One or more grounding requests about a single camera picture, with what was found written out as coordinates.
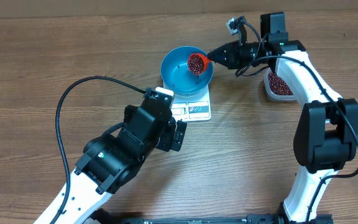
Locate orange measuring scoop blue handle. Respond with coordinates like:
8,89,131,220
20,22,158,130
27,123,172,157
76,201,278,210
187,53,211,75

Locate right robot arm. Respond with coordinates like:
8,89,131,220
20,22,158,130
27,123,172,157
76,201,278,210
207,12,358,223

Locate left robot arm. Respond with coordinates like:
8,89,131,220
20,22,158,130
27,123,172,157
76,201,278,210
36,88,186,223

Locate white kitchen scale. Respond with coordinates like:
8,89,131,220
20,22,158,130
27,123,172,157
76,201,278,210
163,82,211,122

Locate red beans in scoop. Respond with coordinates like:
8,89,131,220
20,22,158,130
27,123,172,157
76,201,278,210
187,54,204,75

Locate blue bowl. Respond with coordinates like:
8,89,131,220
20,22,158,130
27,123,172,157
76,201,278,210
160,46,214,96

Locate clear plastic container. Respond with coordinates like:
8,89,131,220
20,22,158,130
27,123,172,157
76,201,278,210
264,69,296,101

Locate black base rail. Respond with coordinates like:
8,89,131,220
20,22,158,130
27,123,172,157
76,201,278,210
85,207,334,224

